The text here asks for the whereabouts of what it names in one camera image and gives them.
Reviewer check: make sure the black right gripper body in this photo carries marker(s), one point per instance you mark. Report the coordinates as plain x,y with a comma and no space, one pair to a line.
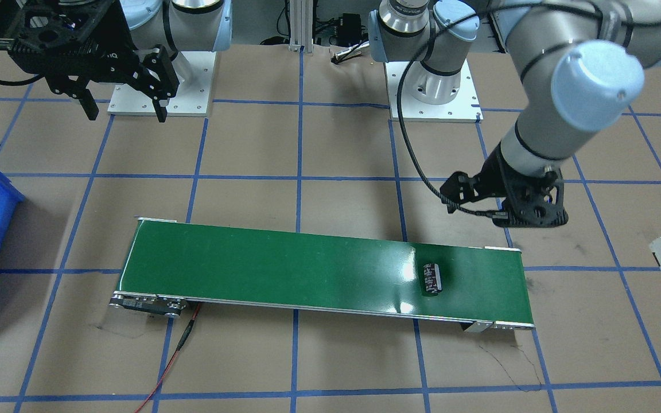
113,35

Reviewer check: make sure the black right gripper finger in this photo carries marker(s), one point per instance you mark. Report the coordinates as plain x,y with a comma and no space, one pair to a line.
76,89
156,78

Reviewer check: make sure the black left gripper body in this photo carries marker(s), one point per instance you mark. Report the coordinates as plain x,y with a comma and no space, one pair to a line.
490,174

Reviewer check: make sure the black cylindrical capacitor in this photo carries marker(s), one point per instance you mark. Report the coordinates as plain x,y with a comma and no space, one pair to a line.
431,279

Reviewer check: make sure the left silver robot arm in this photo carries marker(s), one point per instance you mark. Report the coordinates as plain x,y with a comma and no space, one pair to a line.
581,64

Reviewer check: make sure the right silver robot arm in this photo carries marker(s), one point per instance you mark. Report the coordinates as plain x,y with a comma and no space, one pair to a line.
177,25

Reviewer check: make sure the green conveyor belt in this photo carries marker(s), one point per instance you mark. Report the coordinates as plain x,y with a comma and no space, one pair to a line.
170,263

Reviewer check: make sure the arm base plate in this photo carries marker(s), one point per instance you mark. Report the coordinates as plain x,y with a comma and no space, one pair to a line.
194,78
429,97

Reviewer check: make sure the aluminium frame post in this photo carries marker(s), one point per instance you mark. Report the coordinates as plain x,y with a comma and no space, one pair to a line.
301,26

